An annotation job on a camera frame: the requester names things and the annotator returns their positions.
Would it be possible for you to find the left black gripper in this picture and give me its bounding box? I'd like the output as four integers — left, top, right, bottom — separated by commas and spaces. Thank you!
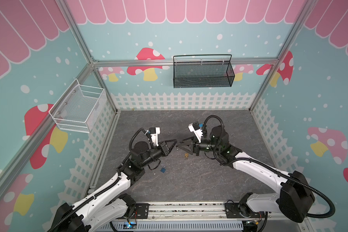
141, 140, 177, 168

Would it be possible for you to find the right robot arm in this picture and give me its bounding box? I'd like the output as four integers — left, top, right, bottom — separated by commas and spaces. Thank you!
178, 137, 335, 223

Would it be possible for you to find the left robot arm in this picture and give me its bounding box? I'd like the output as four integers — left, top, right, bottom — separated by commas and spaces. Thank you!
49, 139, 177, 232

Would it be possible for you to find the small blue padlock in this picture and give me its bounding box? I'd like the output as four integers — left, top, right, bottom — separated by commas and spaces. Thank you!
160, 166, 166, 173

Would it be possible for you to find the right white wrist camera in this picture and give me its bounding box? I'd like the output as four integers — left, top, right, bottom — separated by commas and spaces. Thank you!
188, 122, 203, 142

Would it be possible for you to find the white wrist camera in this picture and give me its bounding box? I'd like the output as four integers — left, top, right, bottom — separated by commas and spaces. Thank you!
188, 122, 203, 142
148, 127, 160, 147

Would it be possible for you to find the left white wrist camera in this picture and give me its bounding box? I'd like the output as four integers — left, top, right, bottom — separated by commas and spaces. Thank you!
148, 127, 160, 147

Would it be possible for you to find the black mesh wall basket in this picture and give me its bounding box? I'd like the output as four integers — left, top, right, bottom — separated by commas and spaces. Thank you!
173, 54, 235, 89

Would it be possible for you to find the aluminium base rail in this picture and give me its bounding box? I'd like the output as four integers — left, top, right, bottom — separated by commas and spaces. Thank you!
66, 200, 308, 222

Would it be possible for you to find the white vented cable duct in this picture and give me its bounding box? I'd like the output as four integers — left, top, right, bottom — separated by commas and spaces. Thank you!
112, 221, 244, 232

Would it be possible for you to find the white mesh wall basket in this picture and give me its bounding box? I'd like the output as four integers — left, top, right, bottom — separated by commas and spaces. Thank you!
49, 79, 107, 133

